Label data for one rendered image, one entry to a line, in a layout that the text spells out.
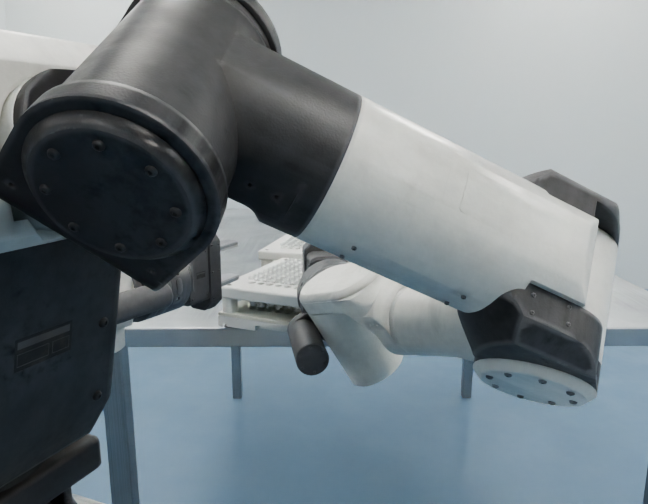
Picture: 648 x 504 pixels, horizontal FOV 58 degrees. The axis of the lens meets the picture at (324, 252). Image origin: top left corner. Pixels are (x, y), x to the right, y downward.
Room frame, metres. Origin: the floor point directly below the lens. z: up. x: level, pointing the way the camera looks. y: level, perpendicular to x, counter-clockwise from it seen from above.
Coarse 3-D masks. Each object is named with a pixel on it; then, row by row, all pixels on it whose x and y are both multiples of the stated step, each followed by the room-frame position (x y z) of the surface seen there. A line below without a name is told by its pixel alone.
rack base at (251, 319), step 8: (240, 304) 1.00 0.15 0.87; (248, 304) 1.00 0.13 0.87; (224, 312) 0.95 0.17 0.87; (240, 312) 0.95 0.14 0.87; (248, 312) 0.95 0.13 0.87; (256, 312) 0.95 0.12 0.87; (264, 312) 0.95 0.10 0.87; (272, 312) 0.95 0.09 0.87; (224, 320) 0.95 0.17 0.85; (232, 320) 0.94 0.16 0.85; (240, 320) 0.94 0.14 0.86; (248, 320) 0.93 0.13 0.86; (256, 320) 0.92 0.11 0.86; (264, 320) 0.92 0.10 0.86; (272, 320) 0.91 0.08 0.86; (280, 320) 0.91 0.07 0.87; (288, 320) 0.91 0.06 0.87; (240, 328) 0.94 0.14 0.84; (248, 328) 0.93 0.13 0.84; (256, 328) 0.93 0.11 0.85; (264, 328) 0.94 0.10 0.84; (272, 328) 0.93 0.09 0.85; (280, 328) 0.91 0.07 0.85
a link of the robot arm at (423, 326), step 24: (600, 240) 0.38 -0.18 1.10; (600, 264) 0.37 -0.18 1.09; (408, 288) 0.52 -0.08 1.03; (600, 288) 0.36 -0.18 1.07; (408, 312) 0.49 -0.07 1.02; (432, 312) 0.46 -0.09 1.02; (456, 312) 0.44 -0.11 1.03; (600, 312) 0.35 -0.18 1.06; (408, 336) 0.48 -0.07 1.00; (432, 336) 0.46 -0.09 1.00; (456, 336) 0.44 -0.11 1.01; (600, 360) 0.34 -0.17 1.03
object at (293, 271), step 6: (288, 264) 1.07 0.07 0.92; (294, 264) 1.08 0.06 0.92; (300, 264) 1.08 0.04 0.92; (276, 270) 1.03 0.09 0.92; (282, 270) 1.03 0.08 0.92; (288, 270) 1.03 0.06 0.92; (294, 270) 1.02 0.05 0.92; (300, 270) 1.03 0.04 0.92; (264, 276) 0.98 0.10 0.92; (270, 276) 1.00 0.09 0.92; (276, 276) 0.98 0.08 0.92; (282, 276) 0.99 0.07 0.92; (288, 276) 0.98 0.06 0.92; (294, 276) 0.98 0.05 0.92; (300, 276) 0.98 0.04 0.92; (282, 282) 0.97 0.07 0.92
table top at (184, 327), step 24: (240, 216) 2.22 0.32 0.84; (240, 240) 1.73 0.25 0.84; (264, 240) 1.73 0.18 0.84; (240, 264) 1.42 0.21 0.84; (624, 288) 1.20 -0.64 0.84; (168, 312) 1.03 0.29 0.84; (192, 312) 1.03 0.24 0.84; (216, 312) 1.03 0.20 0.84; (624, 312) 1.03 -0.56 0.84; (144, 336) 0.95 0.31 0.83; (168, 336) 0.95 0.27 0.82; (192, 336) 0.95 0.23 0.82; (216, 336) 0.95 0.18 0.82; (240, 336) 0.95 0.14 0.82; (264, 336) 0.95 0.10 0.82; (288, 336) 0.95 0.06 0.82; (624, 336) 0.95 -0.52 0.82
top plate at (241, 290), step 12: (240, 276) 1.02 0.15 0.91; (228, 288) 0.95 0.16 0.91; (240, 288) 0.94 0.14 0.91; (252, 288) 0.94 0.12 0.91; (264, 288) 0.94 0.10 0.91; (276, 288) 0.94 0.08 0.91; (288, 288) 0.94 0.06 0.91; (252, 300) 0.93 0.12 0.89; (264, 300) 0.92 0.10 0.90; (276, 300) 0.91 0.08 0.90; (288, 300) 0.90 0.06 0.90
